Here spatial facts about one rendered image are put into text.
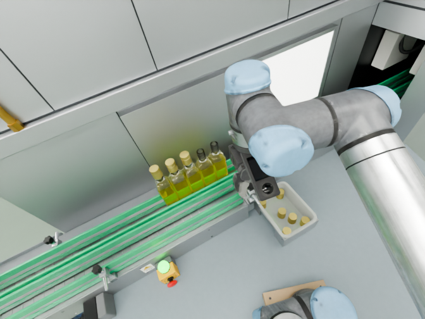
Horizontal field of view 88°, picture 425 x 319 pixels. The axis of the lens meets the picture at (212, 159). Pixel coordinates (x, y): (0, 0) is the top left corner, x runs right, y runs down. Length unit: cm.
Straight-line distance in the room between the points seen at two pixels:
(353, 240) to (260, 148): 87
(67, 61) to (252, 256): 92
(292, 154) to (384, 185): 12
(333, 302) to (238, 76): 61
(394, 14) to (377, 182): 103
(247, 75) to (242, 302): 82
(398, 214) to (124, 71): 70
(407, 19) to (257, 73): 98
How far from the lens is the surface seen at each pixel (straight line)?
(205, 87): 82
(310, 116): 33
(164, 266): 96
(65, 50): 72
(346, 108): 36
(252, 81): 35
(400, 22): 130
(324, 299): 74
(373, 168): 35
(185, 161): 79
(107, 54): 73
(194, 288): 102
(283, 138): 29
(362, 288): 107
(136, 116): 79
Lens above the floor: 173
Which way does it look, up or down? 50 degrees down
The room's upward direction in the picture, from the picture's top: 14 degrees counter-clockwise
